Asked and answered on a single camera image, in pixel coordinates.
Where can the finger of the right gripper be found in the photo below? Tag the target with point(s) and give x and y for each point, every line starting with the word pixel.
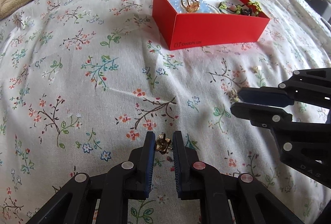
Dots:
pixel 259 115
pixel 267 96

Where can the red cardboard phone box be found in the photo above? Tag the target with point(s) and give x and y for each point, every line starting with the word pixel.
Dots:
pixel 188 30

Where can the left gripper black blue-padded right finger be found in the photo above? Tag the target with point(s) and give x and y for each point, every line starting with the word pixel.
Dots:
pixel 224 198

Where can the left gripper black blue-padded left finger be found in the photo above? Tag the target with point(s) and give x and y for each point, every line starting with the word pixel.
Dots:
pixel 103 198

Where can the large gold bangle cluster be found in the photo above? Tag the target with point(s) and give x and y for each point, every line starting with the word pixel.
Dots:
pixel 190 6

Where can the floral bed sheet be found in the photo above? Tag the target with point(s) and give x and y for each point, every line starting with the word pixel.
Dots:
pixel 83 81

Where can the tiny gold stud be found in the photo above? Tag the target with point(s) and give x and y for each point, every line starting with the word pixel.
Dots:
pixel 256 69

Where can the small gold flower earring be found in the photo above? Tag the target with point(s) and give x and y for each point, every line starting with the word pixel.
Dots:
pixel 233 96

